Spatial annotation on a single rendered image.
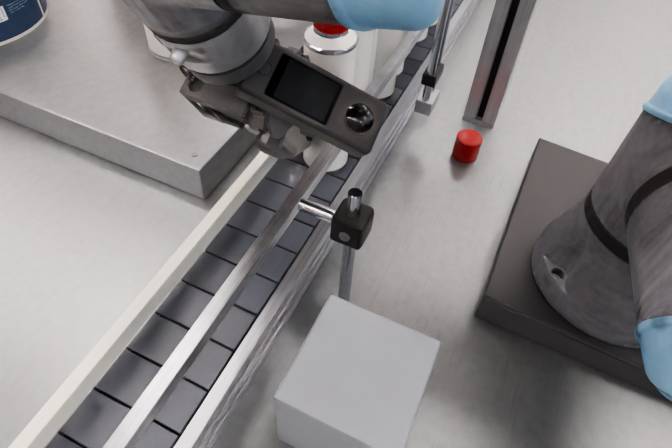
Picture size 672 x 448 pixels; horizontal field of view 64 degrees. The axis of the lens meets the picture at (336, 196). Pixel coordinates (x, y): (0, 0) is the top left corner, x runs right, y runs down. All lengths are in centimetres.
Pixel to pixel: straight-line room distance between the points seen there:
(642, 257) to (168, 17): 33
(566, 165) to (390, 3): 51
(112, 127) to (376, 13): 49
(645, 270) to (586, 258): 14
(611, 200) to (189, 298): 38
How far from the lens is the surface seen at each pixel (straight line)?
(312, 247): 54
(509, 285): 56
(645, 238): 41
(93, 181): 71
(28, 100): 78
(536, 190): 67
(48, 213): 70
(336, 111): 42
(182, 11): 32
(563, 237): 55
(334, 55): 51
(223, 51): 36
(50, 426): 46
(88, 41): 87
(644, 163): 46
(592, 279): 53
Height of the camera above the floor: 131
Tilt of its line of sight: 47 degrees down
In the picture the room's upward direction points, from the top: 4 degrees clockwise
